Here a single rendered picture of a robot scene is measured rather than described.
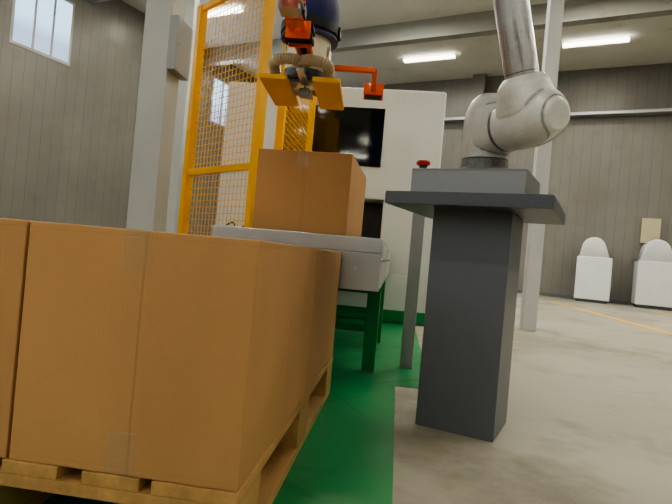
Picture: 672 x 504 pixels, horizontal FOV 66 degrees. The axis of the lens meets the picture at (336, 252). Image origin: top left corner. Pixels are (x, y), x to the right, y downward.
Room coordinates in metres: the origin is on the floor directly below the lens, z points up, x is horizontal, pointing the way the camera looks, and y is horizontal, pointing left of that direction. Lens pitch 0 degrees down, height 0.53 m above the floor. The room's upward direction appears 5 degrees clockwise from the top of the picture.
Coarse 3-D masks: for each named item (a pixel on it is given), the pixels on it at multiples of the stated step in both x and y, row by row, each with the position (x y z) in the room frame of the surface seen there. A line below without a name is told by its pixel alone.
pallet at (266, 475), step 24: (312, 384) 1.54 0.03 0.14; (312, 408) 1.71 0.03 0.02; (288, 432) 1.35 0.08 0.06; (264, 456) 0.98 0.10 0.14; (288, 456) 1.30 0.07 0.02; (0, 480) 0.87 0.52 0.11; (24, 480) 0.86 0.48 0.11; (48, 480) 0.86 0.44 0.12; (72, 480) 0.86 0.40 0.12; (96, 480) 0.85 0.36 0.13; (120, 480) 0.84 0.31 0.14; (144, 480) 0.86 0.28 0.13; (264, 480) 1.15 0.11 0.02
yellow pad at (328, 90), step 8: (312, 80) 1.83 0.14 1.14; (320, 80) 1.83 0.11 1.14; (328, 80) 1.83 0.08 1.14; (336, 80) 1.83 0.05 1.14; (320, 88) 1.90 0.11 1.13; (328, 88) 1.89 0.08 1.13; (336, 88) 1.88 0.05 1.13; (320, 96) 2.00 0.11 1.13; (328, 96) 1.99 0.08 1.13; (336, 96) 1.98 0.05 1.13; (320, 104) 2.10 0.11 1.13; (328, 104) 2.09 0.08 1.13; (336, 104) 2.08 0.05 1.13
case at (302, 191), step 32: (288, 160) 2.16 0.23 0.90; (320, 160) 2.14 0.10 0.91; (352, 160) 2.13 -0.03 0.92; (256, 192) 2.18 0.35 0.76; (288, 192) 2.16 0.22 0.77; (320, 192) 2.14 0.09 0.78; (352, 192) 2.21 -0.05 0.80; (256, 224) 2.18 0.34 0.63; (288, 224) 2.16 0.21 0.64; (320, 224) 2.14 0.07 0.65; (352, 224) 2.31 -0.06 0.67
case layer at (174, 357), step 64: (0, 256) 0.88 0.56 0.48; (64, 256) 0.86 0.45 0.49; (128, 256) 0.85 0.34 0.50; (192, 256) 0.84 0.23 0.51; (256, 256) 0.82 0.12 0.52; (320, 256) 1.47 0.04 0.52; (0, 320) 0.87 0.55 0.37; (64, 320) 0.86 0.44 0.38; (128, 320) 0.85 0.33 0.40; (192, 320) 0.83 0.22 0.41; (256, 320) 0.84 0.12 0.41; (320, 320) 1.59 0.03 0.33; (0, 384) 0.87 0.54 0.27; (64, 384) 0.86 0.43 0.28; (128, 384) 0.85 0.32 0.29; (192, 384) 0.83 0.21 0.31; (256, 384) 0.88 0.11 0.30; (0, 448) 0.87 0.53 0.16; (64, 448) 0.86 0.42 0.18; (128, 448) 0.84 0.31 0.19; (192, 448) 0.83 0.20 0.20; (256, 448) 0.92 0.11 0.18
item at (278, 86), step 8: (264, 80) 1.87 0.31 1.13; (272, 80) 1.86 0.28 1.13; (280, 80) 1.85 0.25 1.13; (288, 80) 1.88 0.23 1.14; (272, 88) 1.95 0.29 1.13; (280, 88) 1.94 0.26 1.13; (288, 88) 1.93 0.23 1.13; (272, 96) 2.05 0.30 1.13; (280, 96) 2.04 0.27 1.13; (288, 96) 2.03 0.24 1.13; (280, 104) 2.15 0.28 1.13; (288, 104) 2.14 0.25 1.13; (296, 104) 2.14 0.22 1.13
